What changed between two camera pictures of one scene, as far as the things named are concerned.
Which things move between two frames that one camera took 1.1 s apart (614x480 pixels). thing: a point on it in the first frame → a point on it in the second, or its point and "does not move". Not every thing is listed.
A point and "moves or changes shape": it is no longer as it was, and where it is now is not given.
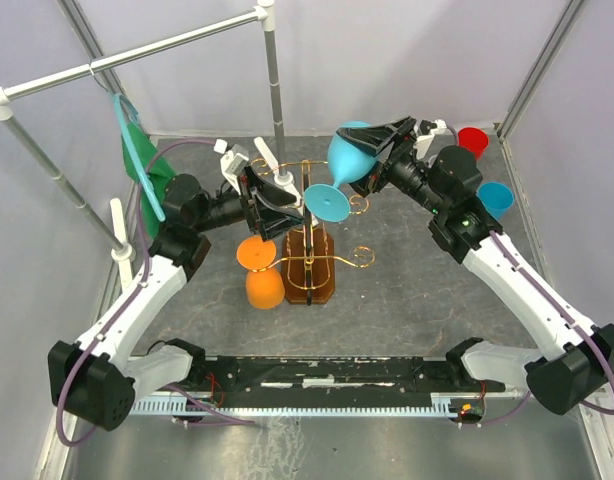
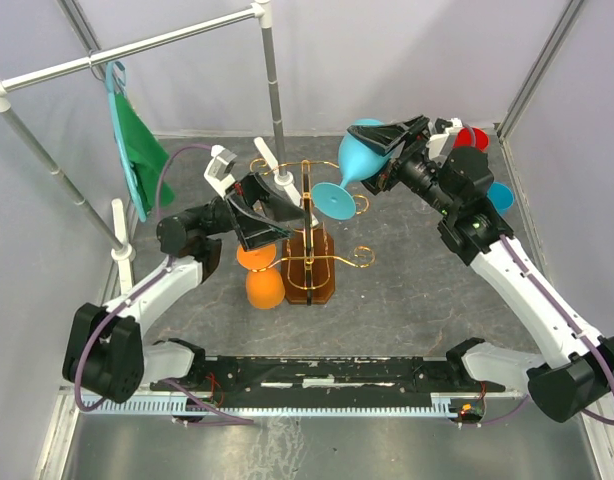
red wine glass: (474, 139) does not move
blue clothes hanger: (130, 119) → (115, 77)
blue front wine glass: (496, 197) does not move
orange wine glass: (265, 288) does not move
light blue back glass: (345, 161) moves or changes shape
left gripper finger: (269, 192) does not move
